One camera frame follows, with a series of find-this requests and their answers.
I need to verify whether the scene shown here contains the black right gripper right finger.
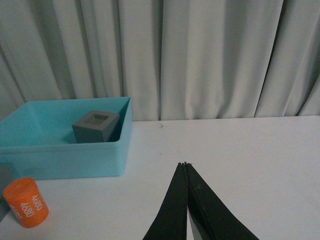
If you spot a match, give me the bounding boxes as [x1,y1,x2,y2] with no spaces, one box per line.
[186,163,257,240]

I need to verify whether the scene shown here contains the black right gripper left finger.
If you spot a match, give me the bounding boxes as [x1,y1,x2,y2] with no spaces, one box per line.
[144,163,188,240]

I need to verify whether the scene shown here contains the gray cube with square hole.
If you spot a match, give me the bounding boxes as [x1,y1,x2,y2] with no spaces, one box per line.
[72,110,121,143]

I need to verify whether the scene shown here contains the orange cylinder part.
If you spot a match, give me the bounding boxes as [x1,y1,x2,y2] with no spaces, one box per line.
[3,177,49,228]

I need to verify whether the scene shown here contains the gray cube with round hole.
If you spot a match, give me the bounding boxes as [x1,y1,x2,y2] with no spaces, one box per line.
[0,166,14,222]

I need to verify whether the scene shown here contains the light blue plastic box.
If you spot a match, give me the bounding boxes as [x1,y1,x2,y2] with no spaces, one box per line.
[0,97,132,180]

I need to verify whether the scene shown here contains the white pleated curtain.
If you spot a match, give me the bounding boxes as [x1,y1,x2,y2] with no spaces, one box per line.
[0,0,320,121]

